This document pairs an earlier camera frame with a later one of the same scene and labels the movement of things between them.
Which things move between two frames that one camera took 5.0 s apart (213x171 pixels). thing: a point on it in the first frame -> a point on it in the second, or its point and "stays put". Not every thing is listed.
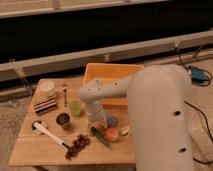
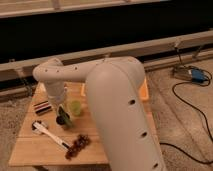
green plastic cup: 75,107 stays put
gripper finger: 105,123 -> 65,107
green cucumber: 101,136 -> 63,117
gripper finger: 90,125 -> 56,111
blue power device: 197,76 stays put
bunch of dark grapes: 82,141 stays put
